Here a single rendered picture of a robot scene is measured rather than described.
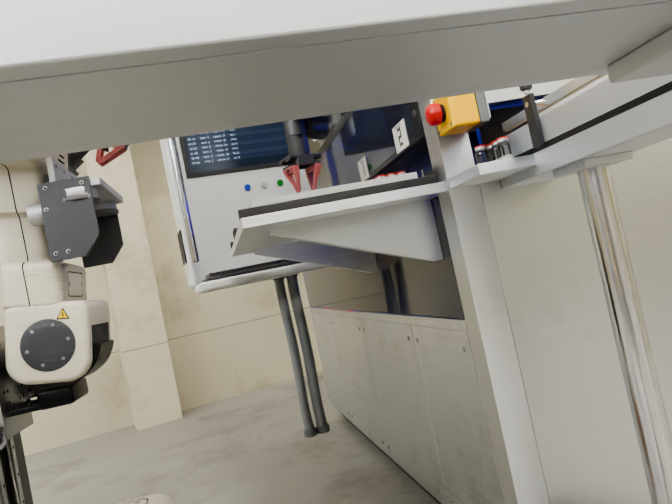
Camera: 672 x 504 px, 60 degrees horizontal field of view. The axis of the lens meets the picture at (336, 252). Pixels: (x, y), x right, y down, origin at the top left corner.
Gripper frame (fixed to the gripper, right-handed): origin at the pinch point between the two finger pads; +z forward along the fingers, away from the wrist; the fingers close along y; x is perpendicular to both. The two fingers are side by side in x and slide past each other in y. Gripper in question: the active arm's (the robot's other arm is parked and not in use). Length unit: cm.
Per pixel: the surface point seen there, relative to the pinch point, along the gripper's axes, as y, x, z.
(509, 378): 10, -53, 49
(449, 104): 2, -60, -3
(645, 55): -33, -119, 14
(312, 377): 19, 62, 59
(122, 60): -63, -117, 14
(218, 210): -7, 56, -6
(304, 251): 1.7, 11.8, 15.2
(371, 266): 19.7, 6.9, 22.9
